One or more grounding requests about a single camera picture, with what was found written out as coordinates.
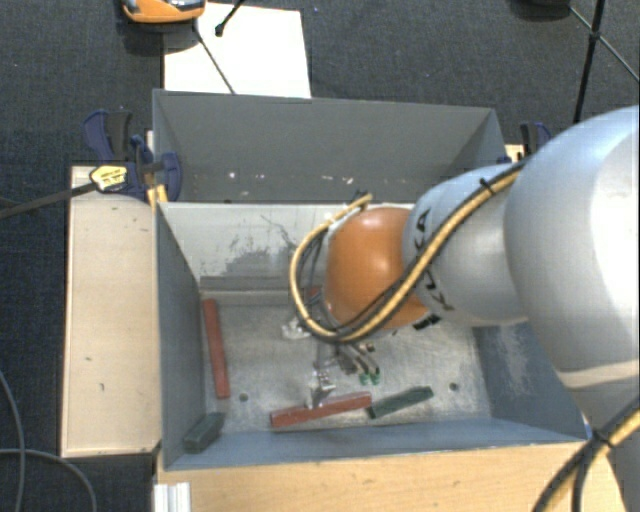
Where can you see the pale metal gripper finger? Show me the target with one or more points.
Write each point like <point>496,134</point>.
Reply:
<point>328,384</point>
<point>315,395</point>

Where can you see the red-brown flat block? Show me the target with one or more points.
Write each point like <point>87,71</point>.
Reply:
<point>345,404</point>
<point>216,350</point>

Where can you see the dark green flat block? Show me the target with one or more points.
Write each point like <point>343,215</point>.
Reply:
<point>400,401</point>
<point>202,434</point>

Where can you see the pale wood board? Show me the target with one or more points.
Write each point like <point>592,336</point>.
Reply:
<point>110,320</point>

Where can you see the grey metal bin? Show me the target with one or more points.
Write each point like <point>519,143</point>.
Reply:
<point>270,150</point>

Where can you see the black cylinder on white bracket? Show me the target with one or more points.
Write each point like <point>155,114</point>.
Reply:
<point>426,323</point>

